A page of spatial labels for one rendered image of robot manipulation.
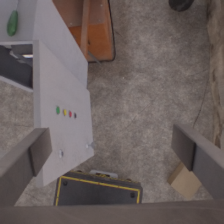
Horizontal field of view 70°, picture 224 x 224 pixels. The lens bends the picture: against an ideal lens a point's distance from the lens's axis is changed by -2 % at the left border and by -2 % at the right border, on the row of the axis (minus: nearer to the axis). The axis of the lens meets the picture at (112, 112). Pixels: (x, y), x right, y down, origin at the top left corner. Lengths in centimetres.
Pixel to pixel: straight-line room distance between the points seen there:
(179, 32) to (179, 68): 41
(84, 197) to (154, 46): 159
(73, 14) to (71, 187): 133
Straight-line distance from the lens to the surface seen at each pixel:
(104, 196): 143
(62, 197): 153
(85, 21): 129
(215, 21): 200
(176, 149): 17
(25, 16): 61
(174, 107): 173
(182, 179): 163
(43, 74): 51
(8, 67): 110
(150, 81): 175
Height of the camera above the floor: 165
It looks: 81 degrees down
